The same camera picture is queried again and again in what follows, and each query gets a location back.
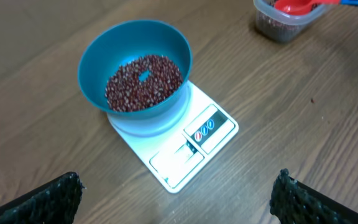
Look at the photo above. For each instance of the clear container of red beans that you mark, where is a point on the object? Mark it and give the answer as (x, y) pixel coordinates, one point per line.
(281, 27)

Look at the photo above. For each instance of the blue plastic bowl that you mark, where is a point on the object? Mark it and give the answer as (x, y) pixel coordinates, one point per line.
(125, 42)

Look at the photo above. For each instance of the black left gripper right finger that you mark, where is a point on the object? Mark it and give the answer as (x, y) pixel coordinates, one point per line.
(294, 202)

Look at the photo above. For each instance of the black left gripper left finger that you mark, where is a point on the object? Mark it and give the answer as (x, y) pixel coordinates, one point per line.
(56, 201)

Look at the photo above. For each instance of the white digital kitchen scale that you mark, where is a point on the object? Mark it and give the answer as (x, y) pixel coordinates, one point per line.
(178, 143)

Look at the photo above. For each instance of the red measuring scoop blue handle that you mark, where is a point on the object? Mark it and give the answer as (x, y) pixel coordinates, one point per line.
(302, 7)

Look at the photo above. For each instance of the red beans in bowl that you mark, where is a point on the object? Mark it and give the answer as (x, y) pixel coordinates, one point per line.
(142, 83)

